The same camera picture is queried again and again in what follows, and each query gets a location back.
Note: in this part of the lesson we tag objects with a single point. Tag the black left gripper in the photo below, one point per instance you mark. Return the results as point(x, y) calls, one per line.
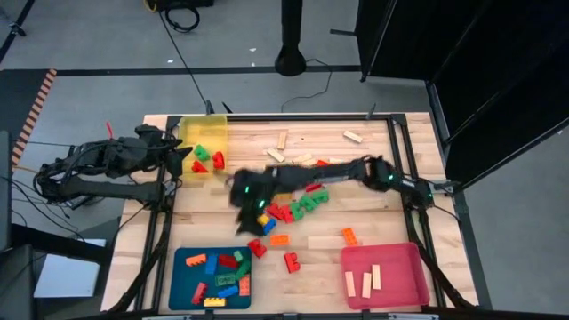
point(155, 146)

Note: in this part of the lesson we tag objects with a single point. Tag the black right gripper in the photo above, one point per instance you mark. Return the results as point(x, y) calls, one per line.
point(251, 186)

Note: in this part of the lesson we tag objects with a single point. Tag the small green plastic brick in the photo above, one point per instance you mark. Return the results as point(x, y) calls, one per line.
point(202, 152)

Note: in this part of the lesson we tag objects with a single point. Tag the blue plastic brick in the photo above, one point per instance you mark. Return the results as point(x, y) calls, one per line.
point(228, 291)
point(211, 264)
point(270, 226)

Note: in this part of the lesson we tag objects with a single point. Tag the orange plastic brick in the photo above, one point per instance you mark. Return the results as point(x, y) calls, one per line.
point(280, 240)
point(350, 236)
point(244, 285)
point(196, 259)

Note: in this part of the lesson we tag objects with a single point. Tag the yellow plastic brick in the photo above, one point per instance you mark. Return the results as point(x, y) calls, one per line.
point(263, 219)
point(214, 302)
point(284, 196)

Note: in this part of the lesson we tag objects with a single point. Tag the blue plastic bin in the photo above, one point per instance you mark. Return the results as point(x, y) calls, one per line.
point(178, 277)

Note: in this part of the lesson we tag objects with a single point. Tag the plain wooden block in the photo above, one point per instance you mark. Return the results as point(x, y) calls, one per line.
point(275, 155)
point(350, 284)
point(335, 160)
point(282, 140)
point(366, 285)
point(352, 136)
point(376, 277)
point(302, 158)

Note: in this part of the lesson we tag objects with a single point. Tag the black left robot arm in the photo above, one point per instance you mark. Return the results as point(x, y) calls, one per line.
point(111, 189)

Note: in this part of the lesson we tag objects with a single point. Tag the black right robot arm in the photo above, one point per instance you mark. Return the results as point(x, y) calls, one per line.
point(320, 173)

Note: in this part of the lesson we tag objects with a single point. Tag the yellow translucent plastic bin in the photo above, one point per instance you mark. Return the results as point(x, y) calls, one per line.
point(209, 133)

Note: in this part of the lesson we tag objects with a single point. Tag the orange black striped tape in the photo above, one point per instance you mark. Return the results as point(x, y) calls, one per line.
point(37, 106)

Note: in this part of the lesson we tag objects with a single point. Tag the pink plastic bin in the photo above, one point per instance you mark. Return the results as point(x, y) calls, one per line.
point(400, 258)

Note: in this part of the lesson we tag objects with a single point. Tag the white sheet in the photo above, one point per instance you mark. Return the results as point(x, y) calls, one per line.
point(66, 275)

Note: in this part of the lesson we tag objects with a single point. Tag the black stand base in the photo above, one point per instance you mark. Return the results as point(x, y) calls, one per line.
point(291, 26)

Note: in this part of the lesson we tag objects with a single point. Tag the black desk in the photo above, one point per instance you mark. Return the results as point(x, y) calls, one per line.
point(18, 284)

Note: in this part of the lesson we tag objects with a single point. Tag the black tripod leg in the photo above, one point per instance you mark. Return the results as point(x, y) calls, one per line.
point(18, 30)

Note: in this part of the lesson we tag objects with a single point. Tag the black partition curtain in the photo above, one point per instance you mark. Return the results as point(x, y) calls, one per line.
point(489, 66)

